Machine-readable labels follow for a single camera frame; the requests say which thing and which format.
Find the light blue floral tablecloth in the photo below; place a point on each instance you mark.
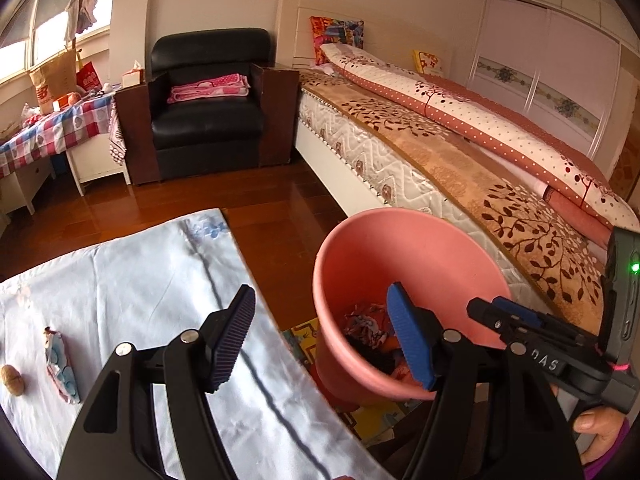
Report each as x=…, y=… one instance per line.
x=125, y=280

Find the white plastic bag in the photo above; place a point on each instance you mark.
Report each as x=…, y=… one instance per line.
x=30, y=112

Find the orange box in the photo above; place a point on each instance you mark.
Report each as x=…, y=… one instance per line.
x=63, y=102

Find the yellow printed pillow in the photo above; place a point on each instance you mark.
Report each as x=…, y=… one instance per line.
x=427, y=61

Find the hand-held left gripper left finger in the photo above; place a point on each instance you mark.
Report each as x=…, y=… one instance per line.
x=232, y=345

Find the person's right hand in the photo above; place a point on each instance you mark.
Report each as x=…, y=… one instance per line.
x=607, y=430

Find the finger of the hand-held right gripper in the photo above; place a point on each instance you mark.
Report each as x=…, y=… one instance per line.
x=520, y=310
x=485, y=315

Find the tissue box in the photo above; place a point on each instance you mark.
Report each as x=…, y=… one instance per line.
x=132, y=77

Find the black leather armchair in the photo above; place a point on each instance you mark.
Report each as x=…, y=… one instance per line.
x=205, y=125

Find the white desk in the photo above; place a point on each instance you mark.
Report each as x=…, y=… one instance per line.
x=95, y=162

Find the walnut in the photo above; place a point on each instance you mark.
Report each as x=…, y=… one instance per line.
x=12, y=381

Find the brown leaf patterned blanket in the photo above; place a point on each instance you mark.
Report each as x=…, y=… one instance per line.
x=475, y=180

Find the brown paper bag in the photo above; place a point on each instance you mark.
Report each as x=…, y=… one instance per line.
x=52, y=80

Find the colourful printed pillow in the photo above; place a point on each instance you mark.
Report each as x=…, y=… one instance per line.
x=336, y=37

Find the grey roller blind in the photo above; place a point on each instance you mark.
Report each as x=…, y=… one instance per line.
x=35, y=20

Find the folded pink blanket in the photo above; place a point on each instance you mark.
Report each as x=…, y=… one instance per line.
x=210, y=89

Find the white wardrobe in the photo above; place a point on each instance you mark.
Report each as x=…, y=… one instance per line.
x=550, y=60

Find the red gift bag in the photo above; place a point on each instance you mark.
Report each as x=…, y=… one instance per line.
x=89, y=77

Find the clear printed plastic bag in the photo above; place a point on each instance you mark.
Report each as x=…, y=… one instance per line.
x=62, y=370

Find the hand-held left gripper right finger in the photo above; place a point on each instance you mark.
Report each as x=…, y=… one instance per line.
x=407, y=340

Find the white bed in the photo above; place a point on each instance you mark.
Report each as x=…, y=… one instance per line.
x=360, y=155

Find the white quilt with red dots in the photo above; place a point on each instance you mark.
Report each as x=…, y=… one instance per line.
x=475, y=115

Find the coat rack with clothes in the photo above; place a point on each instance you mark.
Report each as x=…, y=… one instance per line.
x=82, y=7

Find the pink plastic bucket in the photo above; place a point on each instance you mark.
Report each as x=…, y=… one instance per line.
x=380, y=245

